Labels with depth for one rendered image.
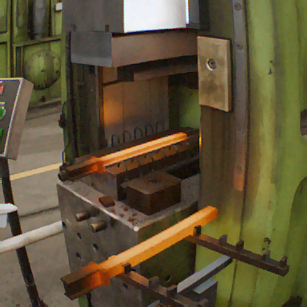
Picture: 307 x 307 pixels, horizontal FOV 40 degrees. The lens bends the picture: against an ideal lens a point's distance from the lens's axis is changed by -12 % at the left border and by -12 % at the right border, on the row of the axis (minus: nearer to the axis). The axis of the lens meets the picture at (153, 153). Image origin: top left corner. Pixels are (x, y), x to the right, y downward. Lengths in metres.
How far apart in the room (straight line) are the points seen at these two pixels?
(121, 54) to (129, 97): 0.40
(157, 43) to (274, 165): 0.46
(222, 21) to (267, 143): 0.30
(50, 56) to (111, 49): 4.88
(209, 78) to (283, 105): 0.20
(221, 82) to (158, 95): 0.60
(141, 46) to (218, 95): 0.25
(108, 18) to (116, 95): 0.43
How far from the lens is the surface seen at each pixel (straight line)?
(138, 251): 0.93
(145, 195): 1.15
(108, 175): 1.26
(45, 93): 6.11
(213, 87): 1.08
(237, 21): 1.03
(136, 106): 1.57
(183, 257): 1.30
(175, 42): 1.28
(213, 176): 1.17
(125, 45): 1.16
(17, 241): 1.65
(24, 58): 5.96
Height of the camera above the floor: 1.47
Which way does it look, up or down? 21 degrees down
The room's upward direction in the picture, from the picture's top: 1 degrees counter-clockwise
